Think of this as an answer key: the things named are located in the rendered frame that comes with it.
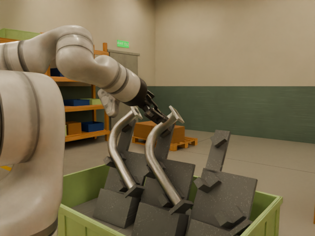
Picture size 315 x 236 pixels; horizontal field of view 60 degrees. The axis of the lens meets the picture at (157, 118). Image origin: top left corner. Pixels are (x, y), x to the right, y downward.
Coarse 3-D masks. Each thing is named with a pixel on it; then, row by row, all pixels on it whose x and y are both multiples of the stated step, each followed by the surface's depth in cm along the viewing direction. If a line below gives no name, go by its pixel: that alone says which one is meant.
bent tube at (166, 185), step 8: (176, 112) 84; (168, 120) 82; (176, 120) 82; (160, 128) 83; (152, 136) 83; (152, 144) 83; (144, 152) 83; (152, 152) 82; (152, 160) 80; (152, 168) 79; (160, 168) 79; (160, 176) 77; (160, 184) 76; (168, 184) 75; (168, 192) 74; (176, 192) 74; (176, 200) 72
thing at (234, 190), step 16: (224, 144) 76; (208, 160) 77; (208, 176) 75; (224, 176) 72; (240, 176) 70; (208, 192) 73; (224, 192) 71; (240, 192) 68; (192, 208) 74; (208, 208) 71; (224, 208) 69; (240, 208) 67; (192, 224) 66; (208, 224) 64
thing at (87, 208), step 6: (96, 198) 100; (84, 204) 95; (90, 204) 95; (78, 210) 90; (84, 210) 90; (90, 210) 90; (90, 216) 86; (102, 222) 82; (114, 228) 79; (120, 228) 79; (126, 228) 79; (132, 228) 79; (126, 234) 76
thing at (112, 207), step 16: (128, 128) 96; (128, 144) 95; (128, 160) 92; (144, 160) 89; (112, 176) 94; (144, 176) 88; (112, 192) 84; (96, 208) 86; (112, 208) 82; (128, 208) 80; (128, 224) 80
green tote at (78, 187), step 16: (64, 176) 90; (80, 176) 95; (96, 176) 100; (64, 192) 91; (80, 192) 95; (96, 192) 101; (192, 192) 91; (256, 192) 77; (64, 208) 66; (256, 208) 77; (272, 208) 67; (64, 224) 67; (80, 224) 63; (96, 224) 59; (256, 224) 59; (272, 224) 69
